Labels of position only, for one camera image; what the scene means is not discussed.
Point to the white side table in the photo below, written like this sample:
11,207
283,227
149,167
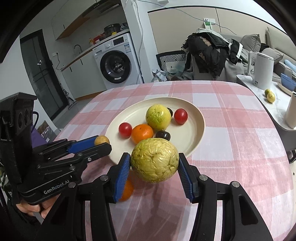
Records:
275,110

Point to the white washing machine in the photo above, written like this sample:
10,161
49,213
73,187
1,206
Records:
117,62

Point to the white electric kettle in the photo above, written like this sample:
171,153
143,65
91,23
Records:
260,69

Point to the red cherry tomato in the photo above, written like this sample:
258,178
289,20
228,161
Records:
180,116
125,130

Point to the orange tangerine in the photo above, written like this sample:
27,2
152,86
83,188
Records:
128,190
141,132

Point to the kitchen counter cabinet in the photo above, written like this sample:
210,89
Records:
82,75

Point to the person's left hand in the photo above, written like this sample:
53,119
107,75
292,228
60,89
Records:
42,208

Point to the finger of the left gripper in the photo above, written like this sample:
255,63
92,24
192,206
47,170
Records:
87,155
81,143

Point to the yellow-green fruit on side table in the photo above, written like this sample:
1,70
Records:
269,96

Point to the smooth green guava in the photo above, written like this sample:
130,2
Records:
158,117

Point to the black mesh chair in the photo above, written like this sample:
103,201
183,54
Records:
172,61

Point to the grey sofa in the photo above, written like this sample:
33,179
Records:
276,44

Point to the black range hood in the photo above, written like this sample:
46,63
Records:
100,8

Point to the dark glass door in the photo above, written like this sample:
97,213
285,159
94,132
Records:
41,74

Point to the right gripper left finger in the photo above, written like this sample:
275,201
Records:
66,219

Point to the small brown longan fruit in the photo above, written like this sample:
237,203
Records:
100,140

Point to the grey pillow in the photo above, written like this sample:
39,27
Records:
251,42

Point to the cream tall cup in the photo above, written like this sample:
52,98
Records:
290,115

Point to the black pot on washer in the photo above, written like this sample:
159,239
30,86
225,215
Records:
108,30

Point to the green white wall device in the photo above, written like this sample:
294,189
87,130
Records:
209,23

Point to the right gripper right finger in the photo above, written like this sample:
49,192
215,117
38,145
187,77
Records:
240,221

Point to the wrinkled yellow-green guava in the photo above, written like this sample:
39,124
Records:
154,160

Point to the blue bowl stack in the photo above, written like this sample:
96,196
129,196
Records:
287,82

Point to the pile of dark clothes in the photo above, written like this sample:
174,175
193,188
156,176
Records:
210,51

